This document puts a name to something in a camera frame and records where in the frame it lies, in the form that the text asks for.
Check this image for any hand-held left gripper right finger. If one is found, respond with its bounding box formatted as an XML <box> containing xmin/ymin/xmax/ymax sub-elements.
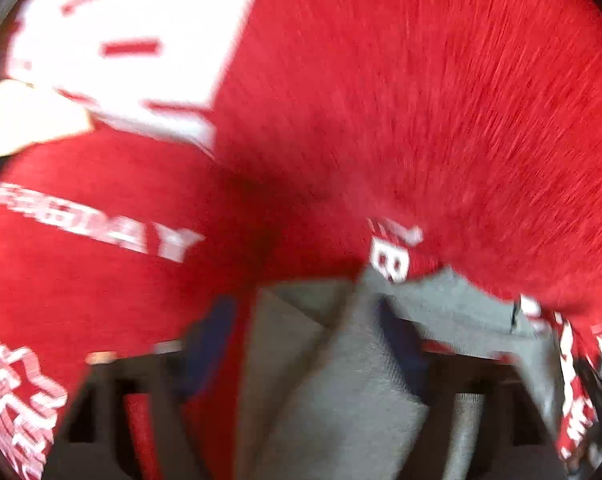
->
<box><xmin>376</xmin><ymin>294</ymin><xmax>568</xmax><ymax>480</ymax></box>

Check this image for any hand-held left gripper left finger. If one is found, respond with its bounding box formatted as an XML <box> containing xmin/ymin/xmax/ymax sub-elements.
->
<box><xmin>46</xmin><ymin>295</ymin><xmax>242</xmax><ymax>480</ymax></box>

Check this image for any grey long-sleeve shirt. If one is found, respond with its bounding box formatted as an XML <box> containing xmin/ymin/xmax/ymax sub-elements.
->
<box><xmin>241</xmin><ymin>265</ymin><xmax>564</xmax><ymax>480</ymax></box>

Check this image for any red printed blanket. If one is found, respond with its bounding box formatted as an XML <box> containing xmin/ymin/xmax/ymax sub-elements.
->
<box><xmin>0</xmin><ymin>130</ymin><xmax>602</xmax><ymax>480</ymax></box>

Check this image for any red printed folded quilt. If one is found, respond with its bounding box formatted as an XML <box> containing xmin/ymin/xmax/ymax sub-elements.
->
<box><xmin>3</xmin><ymin>0</ymin><xmax>602</xmax><ymax>316</ymax></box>

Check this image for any white cloth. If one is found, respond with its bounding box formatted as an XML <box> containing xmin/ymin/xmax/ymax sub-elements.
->
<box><xmin>0</xmin><ymin>80</ymin><xmax>94</xmax><ymax>161</ymax></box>

